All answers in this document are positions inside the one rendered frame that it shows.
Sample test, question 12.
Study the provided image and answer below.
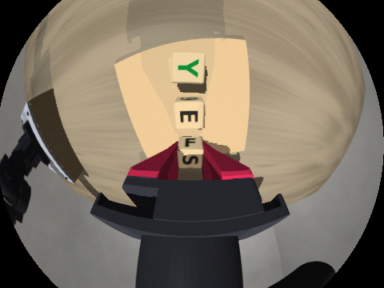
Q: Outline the beige flat mat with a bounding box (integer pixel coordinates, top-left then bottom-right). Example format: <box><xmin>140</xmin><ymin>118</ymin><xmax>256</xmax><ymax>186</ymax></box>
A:
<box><xmin>114</xmin><ymin>38</ymin><xmax>250</xmax><ymax>158</ymax></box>

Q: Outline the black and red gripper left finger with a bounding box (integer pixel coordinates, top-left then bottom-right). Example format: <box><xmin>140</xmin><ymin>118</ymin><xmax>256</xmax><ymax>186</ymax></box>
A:
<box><xmin>127</xmin><ymin>141</ymin><xmax>178</xmax><ymax>180</ymax></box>

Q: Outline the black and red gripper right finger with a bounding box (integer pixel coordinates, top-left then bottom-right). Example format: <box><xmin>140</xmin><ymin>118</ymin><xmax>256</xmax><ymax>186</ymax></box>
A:
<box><xmin>202</xmin><ymin>141</ymin><xmax>254</xmax><ymax>180</ymax></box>

